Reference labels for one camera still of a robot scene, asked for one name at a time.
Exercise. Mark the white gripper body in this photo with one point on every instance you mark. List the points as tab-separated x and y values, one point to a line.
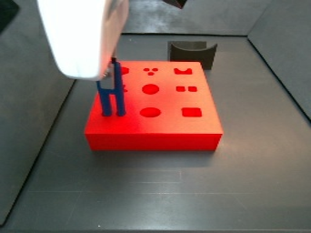
83	29

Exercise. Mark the blue square-circle peg object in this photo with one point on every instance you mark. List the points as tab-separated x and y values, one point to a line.
116	92

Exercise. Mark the black object top edge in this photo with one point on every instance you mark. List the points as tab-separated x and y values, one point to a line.
176	3

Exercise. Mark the dark grey curved holder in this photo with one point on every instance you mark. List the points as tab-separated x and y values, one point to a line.
192	51

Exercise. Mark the red shape sorter box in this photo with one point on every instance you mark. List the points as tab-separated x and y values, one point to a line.
171	114

